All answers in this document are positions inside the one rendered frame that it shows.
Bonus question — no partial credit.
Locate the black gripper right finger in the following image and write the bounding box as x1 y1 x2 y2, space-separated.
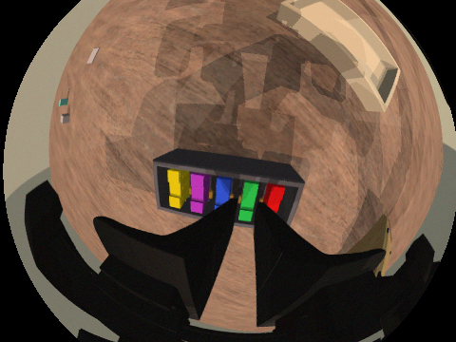
254 201 387 327

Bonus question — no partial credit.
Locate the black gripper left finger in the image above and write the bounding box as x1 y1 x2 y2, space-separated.
94 198 237 320

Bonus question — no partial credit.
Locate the blue fuse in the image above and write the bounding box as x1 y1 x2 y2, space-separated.
214 176 233 209

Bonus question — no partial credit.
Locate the red fuse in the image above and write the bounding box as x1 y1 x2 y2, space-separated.
264 182 285 213

